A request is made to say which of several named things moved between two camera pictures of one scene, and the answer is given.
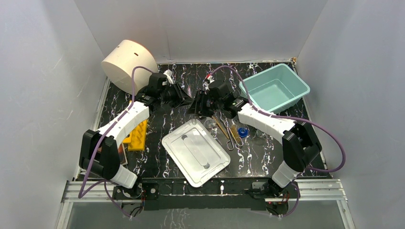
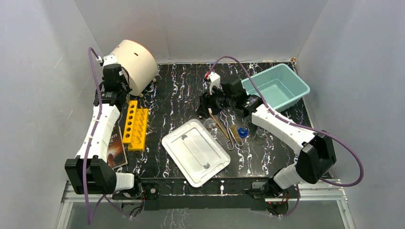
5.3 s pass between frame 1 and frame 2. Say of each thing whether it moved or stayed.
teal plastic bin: stayed
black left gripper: moved
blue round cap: stayed
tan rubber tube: stayed
